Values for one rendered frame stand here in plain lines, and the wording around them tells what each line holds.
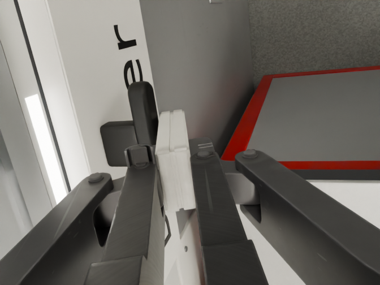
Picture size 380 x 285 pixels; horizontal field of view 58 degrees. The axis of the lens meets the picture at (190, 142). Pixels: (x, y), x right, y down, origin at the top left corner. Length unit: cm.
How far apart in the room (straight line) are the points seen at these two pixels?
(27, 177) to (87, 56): 8
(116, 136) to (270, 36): 91
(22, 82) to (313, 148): 37
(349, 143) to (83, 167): 37
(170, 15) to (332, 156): 25
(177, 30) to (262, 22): 69
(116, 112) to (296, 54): 90
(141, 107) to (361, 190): 24
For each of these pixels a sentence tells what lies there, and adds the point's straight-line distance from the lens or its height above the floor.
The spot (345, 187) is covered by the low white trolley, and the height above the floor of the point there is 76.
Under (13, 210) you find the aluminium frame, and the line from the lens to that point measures 20.
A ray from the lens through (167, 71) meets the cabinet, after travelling 37.
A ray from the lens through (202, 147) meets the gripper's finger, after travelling 17.
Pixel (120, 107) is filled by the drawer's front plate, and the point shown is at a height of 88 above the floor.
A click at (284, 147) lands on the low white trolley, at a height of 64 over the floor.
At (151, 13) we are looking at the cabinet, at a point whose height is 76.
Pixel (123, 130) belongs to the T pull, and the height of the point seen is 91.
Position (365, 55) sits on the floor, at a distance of 111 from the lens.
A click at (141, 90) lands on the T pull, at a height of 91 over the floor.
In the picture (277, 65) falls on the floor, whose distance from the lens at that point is 110.
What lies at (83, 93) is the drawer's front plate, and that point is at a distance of 21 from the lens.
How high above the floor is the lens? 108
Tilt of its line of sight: 63 degrees down
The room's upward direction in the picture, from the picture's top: 142 degrees counter-clockwise
